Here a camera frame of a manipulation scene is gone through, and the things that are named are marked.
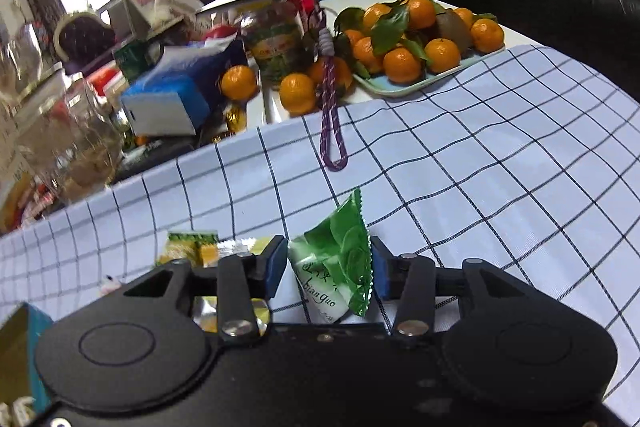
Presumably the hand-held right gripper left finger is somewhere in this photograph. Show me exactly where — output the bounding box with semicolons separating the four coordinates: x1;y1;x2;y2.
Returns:
122;235;290;339

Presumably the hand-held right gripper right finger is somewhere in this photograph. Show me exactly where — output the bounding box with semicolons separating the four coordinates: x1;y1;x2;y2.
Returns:
369;235;536;339

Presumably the green white snack packet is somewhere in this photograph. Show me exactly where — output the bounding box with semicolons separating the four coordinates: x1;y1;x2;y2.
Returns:
287;188;373;325

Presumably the gold metal tin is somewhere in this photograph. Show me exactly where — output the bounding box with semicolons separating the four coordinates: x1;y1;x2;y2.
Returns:
0;302;55;410

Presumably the yellow white snack packet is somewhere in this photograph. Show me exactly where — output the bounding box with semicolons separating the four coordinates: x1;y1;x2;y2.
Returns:
200;238;272;269

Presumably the yellow green snack packet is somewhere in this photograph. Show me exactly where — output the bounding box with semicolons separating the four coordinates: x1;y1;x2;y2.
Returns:
156;231;221;267

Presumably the blue checked tablecloth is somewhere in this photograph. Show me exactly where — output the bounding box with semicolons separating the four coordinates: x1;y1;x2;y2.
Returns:
0;44;640;418

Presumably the gold foil candy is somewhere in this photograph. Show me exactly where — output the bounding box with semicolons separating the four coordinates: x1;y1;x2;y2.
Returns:
222;104;247;132

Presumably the white oblong tray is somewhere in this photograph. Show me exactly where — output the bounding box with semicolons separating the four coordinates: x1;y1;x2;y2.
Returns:
256;57;353;126

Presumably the loose tangerine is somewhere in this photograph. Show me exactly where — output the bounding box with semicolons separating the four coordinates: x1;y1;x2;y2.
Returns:
220;65;258;102
306;56;354;100
278;72;318;116

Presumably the light blue tray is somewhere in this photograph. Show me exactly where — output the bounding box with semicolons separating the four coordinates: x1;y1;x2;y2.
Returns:
350;41;507;98

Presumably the blue tissue box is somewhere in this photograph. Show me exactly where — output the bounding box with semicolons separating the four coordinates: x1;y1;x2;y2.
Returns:
120;38;251;138

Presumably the glass jar with green label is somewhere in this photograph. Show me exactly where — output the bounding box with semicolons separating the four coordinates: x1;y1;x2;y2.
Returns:
241;0;312;82

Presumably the pile of leafy tangerines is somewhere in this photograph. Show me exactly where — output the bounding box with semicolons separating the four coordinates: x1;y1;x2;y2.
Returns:
332;0;506;85

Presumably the green box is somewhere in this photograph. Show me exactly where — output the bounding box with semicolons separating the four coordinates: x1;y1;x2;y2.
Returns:
112;39;163;84

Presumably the clear glass jar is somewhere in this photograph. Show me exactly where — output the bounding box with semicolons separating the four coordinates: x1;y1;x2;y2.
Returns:
0;22;128;212

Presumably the white carton with red print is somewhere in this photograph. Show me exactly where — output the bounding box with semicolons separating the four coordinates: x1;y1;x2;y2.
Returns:
122;0;202;38

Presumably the purple braided cord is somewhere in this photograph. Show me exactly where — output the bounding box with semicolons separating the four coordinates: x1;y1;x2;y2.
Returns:
311;7;350;172

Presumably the purple chair with white frame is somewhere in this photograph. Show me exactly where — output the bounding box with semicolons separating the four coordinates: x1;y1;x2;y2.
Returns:
52;11;117;64

